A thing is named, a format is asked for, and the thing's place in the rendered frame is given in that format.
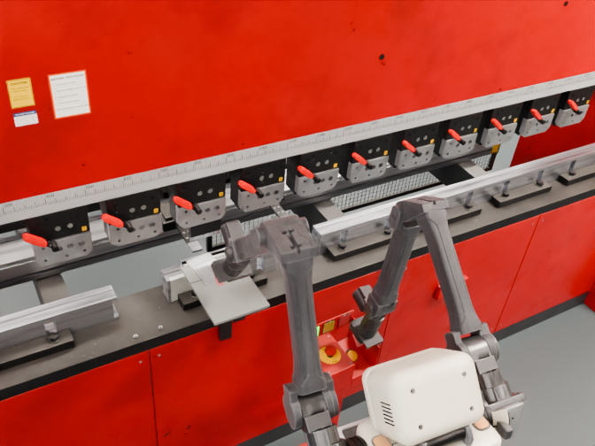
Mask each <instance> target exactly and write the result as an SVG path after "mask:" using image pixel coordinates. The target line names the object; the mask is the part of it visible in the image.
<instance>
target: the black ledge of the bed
mask: <svg viewBox="0 0 595 446"><path fill-rule="evenodd" d="M547 183H549V184H550V185H551V186H552V188H551V191H550V192H547V193H544V194H542V195H539V196H533V197H531V198H528V199H525V200H522V201H520V202H517V203H514V204H509V205H507V206H504V207H501V208H498V207H497V206H496V205H495V204H493V203H492V202H491V201H489V202H485V203H482V204H478V206H480V207H481V208H482V211H481V214H479V215H476V216H474V217H471V218H468V219H463V220H461V221H458V222H455V223H452V224H450V225H448V227H449V230H450V234H451V237H452V241H453V244H455V243H458V242H463V241H466V240H468V239H470V238H473V237H476V236H478V235H483V234H486V233H489V232H491V231H493V230H496V229H499V228H502V227H506V226H509V225H512V224H514V223H516V222H519V221H522V220H525V219H529V218H532V217H535V216H537V215H540V214H542V213H545V212H548V211H552V210H555V209H558V208H560V207H563V206H565V205H568V204H572V203H575V202H578V201H581V200H584V199H586V198H589V197H591V196H595V177H593V178H590V179H588V180H585V181H579V182H577V183H574V184H571V185H568V186H566V185H564V184H563V183H561V182H560V181H558V180H555V181H550V182H547ZM388 248H389V244H387V245H384V246H382V247H379V248H376V249H373V250H369V251H366V252H363V253H360V254H358V255H355V256H352V257H349V258H344V259H341V260H338V261H336V262H333V261H332V260H331V258H330V257H329V256H328V255H327V253H324V254H321V255H318V256H317V257H313V260H314V263H313V293H314V292H317V291H320V290H323V289H325V288H329V287H332V286H335V285H337V284H340V283H343V282H346V281H349V280H352V279H355V278H358V277H360V276H363V275H366V274H369V273H372V272H375V271H378V270H381V269H382V267H383V262H384V259H385V256H386V253H387V250H388ZM427 253H429V248H428V245H427V242H426V239H425V236H424V234H423V233H421V232H420V233H418V235H417V238H416V240H415V243H414V245H413V249H412V252H411V255H410V258H409V259H412V258H417V257H419V256H421V255H424V254H427ZM409 259H408V260H409ZM264 274H265V275H266V277H267V284H266V285H263V286H260V287H258V289H259V291H260V292H261V293H262V295H263V296H264V298H265V299H266V300H267V301H268V303H269V304H270V307H268V308H271V307H274V306H276V305H278V304H283V303H286V295H285V287H284V280H283V276H282V270H281V267H280V265H279V263H278V262H277V259H276V262H275V269H274V270H271V271H268V272H265V273H264ZM112 303H113V304H114V306H115V308H116V310H117V312H118V314H119V316H120V318H119V319H116V320H113V321H110V322H107V323H104V324H101V325H98V326H95V327H91V328H88V329H84V330H81V331H79V332H76V333H73V334H72V336H73V339H74V344H75V347H73V348H71V349H68V350H62V351H60V352H57V353H54V354H51V355H49V356H46V357H43V358H38V359H36V360H33V361H30V362H27V363H25V364H22V365H16V366H14V367H11V368H8V369H5V370H3V371H0V401H2V400H4V399H7V398H9V397H12V396H16V395H19V394H22V393H25V392H28V391H30V390H32V389H35V388H40V387H42V386H45V385H48V384H51V383H53V382H56V381H60V380H63V379H65V378H68V377H71V376H74V375H76V374H79V373H83V372H86V371H88V370H91V369H94V368H97V367H99V366H102V365H106V364H109V363H111V362H114V361H117V360H120V359H123V358H127V357H129V356H132V355H134V354H137V353H140V352H143V351H146V350H150V349H153V348H155V347H158V346H160V345H163V344H166V343H169V342H173V341H176V340H178V339H181V338H183V337H186V336H189V335H193V334H196V333H199V332H202V331H204V330H206V329H209V328H212V327H216V326H215V325H214V324H213V322H212V321H211V319H210V317H209V316H208V314H207V313H206V311H205V309H204V307H203V305H200V306H198V307H195V308H192V309H189V310H186V311H184V310H183V309H182V307H181V305H180V303H179V302H178V300H176V301H173V302H171V303H169V302H168V301H167V300H166V297H165V295H164V294H163V292H162V285H160V286H157V287H154V288H149V289H146V290H143V291H140V292H137V293H134V294H131V295H128V296H123V297H120V298H117V300H116V301H113V302H112ZM268 308H266V309H268ZM263 310H265V309H263ZM263 310H260V311H263ZM256 312H258V311H256ZM159 326H163V329H162V330H158V327H159ZM217 326H218V325H217ZM134 335H138V338H136V339H135V338H134Z"/></svg>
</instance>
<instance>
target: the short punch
mask: <svg viewBox="0 0 595 446"><path fill-rule="evenodd" d="M220 221H221V219H218V220H215V221H211V222H208V223H204V224H201V225H197V226H194V227H189V241H190V242H192V241H195V240H198V239H202V238H205V237H208V236H212V235H217V234H219V233H220Z"/></svg>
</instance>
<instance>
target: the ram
mask: <svg viewBox="0 0 595 446"><path fill-rule="evenodd" d="M80 70H86V74H87V82H88V89H89V101H90V109H91V113H88V114H82V115H77V116H72V117H67V118H62V119H55V117H54V111H53V106H52V101H51V95H50V85H49V80H48V75H50V74H56V73H67V72H73V71H80ZM593 72H595V0H0V204H6V203H10V202H14V201H19V200H22V199H27V198H30V197H35V196H41V195H46V194H49V193H54V192H58V191H62V190H66V189H70V188H78V187H81V186H86V185H89V184H94V183H98V182H102V181H109V180H113V179H118V178H121V177H126V176H129V175H133V174H138V173H145V172H149V171H153V170H157V169H161V168H165V167H169V166H173V165H180V164H185V163H188V162H193V161H197V160H201V159H205V158H212V157H216V156H220V155H224V154H228V153H232V152H237V151H240V150H248V149H252V148H256V147H260V146H264V145H268V144H272V143H277V142H284V141H288V140H292V139H296V138H299V137H304V136H308V135H315V134H319V133H323V132H328V131H331V130H336V129H339V128H344V127H351V126H355V125H359V124H363V123H368V122H371V121H376V120H379V119H387V118H390V117H395V116H398V115H403V114H407V113H411V112H418V111H422V110H427V109H430V108H435V107H438V106H443V105H447V104H454V103H458V102H462V101H467V100H470V99H474V98H478V97H482V96H489V95H494V94H497V93H502V92H506V91H510V90H514V89H518V88H526V87H529V86H534V85H537V84H542V83H546V82H550V81H556V80H561V79H565V78H569V77H573V76H577V75H581V74H586V73H593ZM24 78H30V80H31V86H32V90H33V95H34V100H35V105H30V106H24V107H19V108H13V109H12V105H11V101H10V97H9V92H8V88H7V84H6V81H11V80H17V79H24ZM591 85H595V79H592V80H588V81H581V82H578V83H573V84H569V85H566V86H561V87H557V88H550V89H547V90H543V91H538V92H535V93H531V94H527V95H523V96H516V97H512V98H507V99H504V100H500V101H496V102H492V103H488V104H481V105H477V106H473V107H469V108H466V109H461V110H457V111H450V112H447V113H443V114H438V115H435V116H431V117H427V118H423V119H416V120H412V121H408V122H404V123H400V124H396V125H392V126H388V127H381V128H377V129H373V130H369V131H366V132H361V133H357V134H354V135H347V136H343V137H338V138H335V139H331V140H327V141H323V142H316V143H312V144H308V145H304V146H300V147H296V148H292V149H288V150H281V151H277V152H273V153H269V154H266V155H261V156H257V157H254V158H246V159H243V160H238V161H235V162H231V163H226V164H223V165H216V166H212V167H208V168H204V169H200V170H196V171H192V172H188V173H181V174H177V175H174V176H169V177H165V178H162V179H157V180H154V181H146V182H143V183H138V184H135V185H131V186H126V187H123V188H116V189H112V190H108V191H104V192H100V193H96V194H92V195H88V196H81V197H77V198H74V199H69V200H65V201H62V202H57V203H54V204H46V205H43V206H38V207H35V208H31V209H26V210H23V211H16V212H12V213H8V214H4V215H0V225H3V224H7V223H11V222H14V221H19V220H23V219H29V218H33V217H37V216H41V215H44V214H49V213H53V212H56V211H63V210H67V209H71V208H74V207H78V206H83V205H86V204H93V203H97V202H101V201H104V200H108V199H112V198H116V197H120V196H126V195H131V194H134V193H138V192H142V191H146V190H150V189H154V188H161V187H164V186H168V185H172V184H175V183H180V182H184V181H190V180H195V179H198V178H202V177H205V176H210V175H214V174H217V173H225V172H228V171H232V170H235V169H239V168H244V167H247V166H251V165H258V164H262V163H266V162H269V161H274V160H277V159H281V158H287V157H292V156H296V155H299V154H303V153H307V152H311V151H315V150H322V149H326V148H329V147H333V146H337V145H341V144H345V143H348V142H356V141H359V140H363V139H367V138H371V137H375V136H378V135H386V134H389V133H393V132H397V131H401V130H405V129H408V128H412V127H419V126H423V125H427V124H430V123H435V122H438V121H442V120H446V119H453V118H457V117H460V116H465V115H468V114H472V113H476V112H483V111H487V110H490V109H494V108H499V107H502V106H506V105H509V104H517V103H520V102H524V101H528V100H532V99H536V98H539V97H543V96H550V95H554V94H558V93H562V92H566V91H570V90H573V89H578V88H584V87H588V86H591ZM34 110H36V114H37V118H38V123H35V124H31V125H25V126H20V127H16V126H15V121H14V117H13V113H19V112H29V111H34Z"/></svg>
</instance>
